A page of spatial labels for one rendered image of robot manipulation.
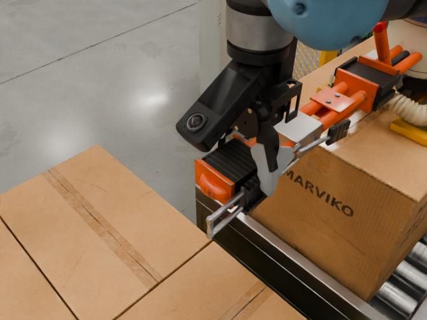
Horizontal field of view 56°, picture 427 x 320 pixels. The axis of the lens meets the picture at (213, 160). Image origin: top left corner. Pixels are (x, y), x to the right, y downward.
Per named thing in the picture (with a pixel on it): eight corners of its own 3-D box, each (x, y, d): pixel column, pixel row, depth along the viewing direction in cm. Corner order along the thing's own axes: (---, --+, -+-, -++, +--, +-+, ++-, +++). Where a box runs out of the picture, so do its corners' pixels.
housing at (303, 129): (288, 127, 71) (291, 106, 68) (321, 145, 67) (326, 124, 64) (262, 145, 67) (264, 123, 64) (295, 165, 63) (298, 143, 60)
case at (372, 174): (352, 131, 150) (383, 28, 123) (462, 187, 129) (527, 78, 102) (242, 218, 120) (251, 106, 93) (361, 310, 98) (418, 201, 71)
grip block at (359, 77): (351, 78, 83) (357, 52, 79) (394, 98, 77) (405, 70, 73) (326, 94, 78) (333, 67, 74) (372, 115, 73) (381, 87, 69)
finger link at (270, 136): (287, 169, 51) (271, 104, 47) (279, 175, 50) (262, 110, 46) (260, 164, 54) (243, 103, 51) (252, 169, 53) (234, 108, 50)
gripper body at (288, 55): (298, 121, 54) (313, 37, 46) (255, 150, 49) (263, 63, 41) (255, 98, 58) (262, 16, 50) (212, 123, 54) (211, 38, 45)
